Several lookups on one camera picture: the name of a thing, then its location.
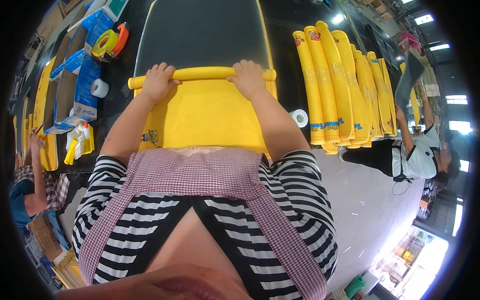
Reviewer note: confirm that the person's right hand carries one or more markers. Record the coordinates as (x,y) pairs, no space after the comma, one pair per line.
(250,80)

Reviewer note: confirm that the person's left hand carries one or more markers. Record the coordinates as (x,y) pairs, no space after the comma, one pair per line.
(155,84)

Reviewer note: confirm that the yellow printed mat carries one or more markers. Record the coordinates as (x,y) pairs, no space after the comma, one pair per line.
(206,112)

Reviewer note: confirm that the white tape roll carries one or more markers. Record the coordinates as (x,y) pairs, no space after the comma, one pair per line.
(299,117)
(99,88)

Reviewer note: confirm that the orange dispenser with yellow tape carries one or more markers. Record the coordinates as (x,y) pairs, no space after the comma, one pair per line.
(110,42)

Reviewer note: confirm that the black mat with yellow edge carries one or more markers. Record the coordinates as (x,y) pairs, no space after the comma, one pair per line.
(204,33)

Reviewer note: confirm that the open blue white carton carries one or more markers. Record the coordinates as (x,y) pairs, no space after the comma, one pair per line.
(84,90)
(95,28)

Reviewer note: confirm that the green white box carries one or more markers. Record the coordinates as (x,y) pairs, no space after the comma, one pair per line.
(114,7)

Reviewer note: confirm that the pile of rolled yellow mats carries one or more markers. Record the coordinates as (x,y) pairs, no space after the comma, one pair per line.
(337,90)

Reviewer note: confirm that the stack of flat yellow mats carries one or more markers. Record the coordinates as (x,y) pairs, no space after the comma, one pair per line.
(45,112)

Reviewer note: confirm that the person's body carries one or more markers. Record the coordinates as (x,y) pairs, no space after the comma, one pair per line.
(210,210)

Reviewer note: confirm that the dark mat held upright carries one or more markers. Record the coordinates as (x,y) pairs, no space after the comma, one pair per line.
(408,75)

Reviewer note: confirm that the pink stool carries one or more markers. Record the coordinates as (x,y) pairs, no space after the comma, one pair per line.
(408,39)

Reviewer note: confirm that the heap of brown cartons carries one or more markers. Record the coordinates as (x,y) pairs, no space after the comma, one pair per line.
(52,247)

